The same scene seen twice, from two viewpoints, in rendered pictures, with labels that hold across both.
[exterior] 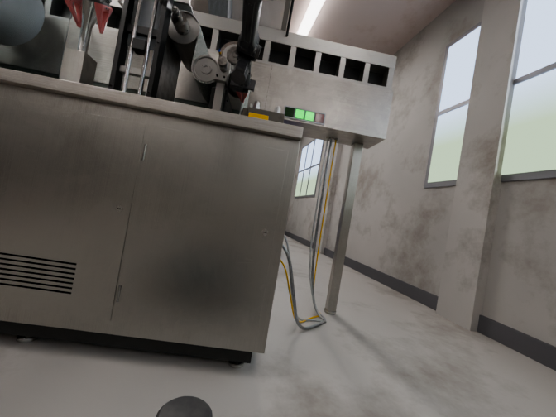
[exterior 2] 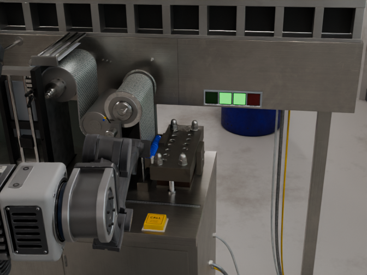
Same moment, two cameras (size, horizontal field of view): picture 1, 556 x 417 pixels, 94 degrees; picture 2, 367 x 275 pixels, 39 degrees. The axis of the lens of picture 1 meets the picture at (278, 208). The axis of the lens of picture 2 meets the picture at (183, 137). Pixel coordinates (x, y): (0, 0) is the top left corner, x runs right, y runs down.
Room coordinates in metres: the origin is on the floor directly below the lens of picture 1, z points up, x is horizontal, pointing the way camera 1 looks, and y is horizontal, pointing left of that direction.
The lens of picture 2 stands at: (-0.56, -0.37, 2.02)
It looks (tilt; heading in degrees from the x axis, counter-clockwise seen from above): 26 degrees down; 15
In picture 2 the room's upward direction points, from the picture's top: 1 degrees counter-clockwise
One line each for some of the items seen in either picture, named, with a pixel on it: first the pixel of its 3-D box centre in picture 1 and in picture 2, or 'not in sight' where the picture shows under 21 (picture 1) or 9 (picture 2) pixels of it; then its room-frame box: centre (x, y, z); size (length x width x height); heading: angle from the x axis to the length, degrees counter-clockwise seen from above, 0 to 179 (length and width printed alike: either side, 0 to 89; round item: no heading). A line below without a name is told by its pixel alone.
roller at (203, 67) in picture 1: (211, 82); (104, 113); (1.26, 0.43, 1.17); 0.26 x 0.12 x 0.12; 4
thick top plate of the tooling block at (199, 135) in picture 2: (264, 131); (178, 150); (1.32, 0.13, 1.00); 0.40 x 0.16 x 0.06; 4
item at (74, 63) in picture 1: (82, 51); not in sight; (1.20, 1.03, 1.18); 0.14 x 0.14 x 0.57
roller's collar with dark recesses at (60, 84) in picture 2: (180, 23); (55, 88); (1.11, 0.55, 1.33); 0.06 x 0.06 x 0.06; 4
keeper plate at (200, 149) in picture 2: not in sight; (201, 157); (1.35, 0.04, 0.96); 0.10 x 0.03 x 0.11; 4
